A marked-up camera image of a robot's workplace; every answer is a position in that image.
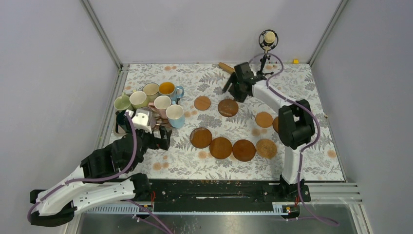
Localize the microphone on black tripod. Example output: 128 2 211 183
257 29 279 77

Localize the purple cable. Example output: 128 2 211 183
248 53 340 227
27 114 139 223

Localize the mauve purple mug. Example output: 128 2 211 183
141 107 156 129

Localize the wooden rolling pin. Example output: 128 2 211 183
218 62 235 74

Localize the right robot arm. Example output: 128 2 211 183
219 62 320 202

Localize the pink mug white inside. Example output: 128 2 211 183
148 96 172 119

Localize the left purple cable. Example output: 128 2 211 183
27 114 139 223

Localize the light blue mug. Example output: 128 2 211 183
166 104 185 129

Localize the blue mug orange inside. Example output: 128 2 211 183
158 82 185 103

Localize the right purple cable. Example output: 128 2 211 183
248 53 340 227

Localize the glossy brown coaster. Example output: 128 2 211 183
189 127 212 149

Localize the floral patterned table mat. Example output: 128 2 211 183
124 64 344 181

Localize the woven rattan coaster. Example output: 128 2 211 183
256 138 278 159

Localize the dark green mug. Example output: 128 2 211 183
115 110 131 134

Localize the light cork coaster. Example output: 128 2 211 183
255 112 273 128
194 96 211 111

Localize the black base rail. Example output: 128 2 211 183
130 173 311 213

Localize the yellow-green mug white inside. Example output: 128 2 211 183
129 91 149 110

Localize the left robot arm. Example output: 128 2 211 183
27 125 172 227

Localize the light green mug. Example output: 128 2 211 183
113 93 134 111

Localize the dark scuffed brown coaster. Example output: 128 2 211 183
218 99 239 117

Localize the beige mug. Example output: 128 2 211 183
142 83 159 102

